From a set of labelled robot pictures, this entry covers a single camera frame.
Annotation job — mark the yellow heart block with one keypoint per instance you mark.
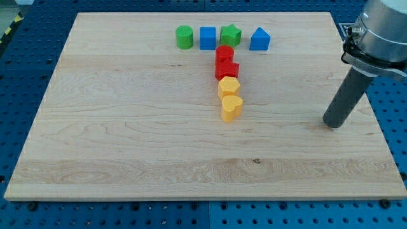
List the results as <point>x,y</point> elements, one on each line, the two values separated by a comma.
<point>231,107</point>

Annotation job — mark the red cylinder block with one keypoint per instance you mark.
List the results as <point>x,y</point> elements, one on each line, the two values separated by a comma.
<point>224,53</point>

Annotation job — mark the green star block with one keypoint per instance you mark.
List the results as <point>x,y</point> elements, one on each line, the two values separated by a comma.
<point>230,35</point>

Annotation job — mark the red star block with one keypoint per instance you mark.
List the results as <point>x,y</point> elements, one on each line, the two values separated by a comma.
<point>226,68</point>

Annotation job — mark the green cylinder block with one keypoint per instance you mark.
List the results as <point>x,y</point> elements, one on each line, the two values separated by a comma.
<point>184,37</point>

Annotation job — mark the light wooden board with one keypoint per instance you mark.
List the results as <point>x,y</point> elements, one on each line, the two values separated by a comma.
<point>128,116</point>

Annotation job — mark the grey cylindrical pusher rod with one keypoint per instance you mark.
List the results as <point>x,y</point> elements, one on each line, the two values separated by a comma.
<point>348,95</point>

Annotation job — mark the yellow hexagon block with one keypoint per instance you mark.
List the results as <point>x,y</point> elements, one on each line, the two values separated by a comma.
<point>228,86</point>

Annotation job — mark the blue triangular block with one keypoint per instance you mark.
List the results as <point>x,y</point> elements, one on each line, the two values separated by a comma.
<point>260,40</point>

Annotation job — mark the blue cube block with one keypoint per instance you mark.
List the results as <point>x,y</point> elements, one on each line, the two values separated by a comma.
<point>207,38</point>

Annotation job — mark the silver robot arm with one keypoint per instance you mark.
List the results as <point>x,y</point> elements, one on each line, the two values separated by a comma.
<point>375,45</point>

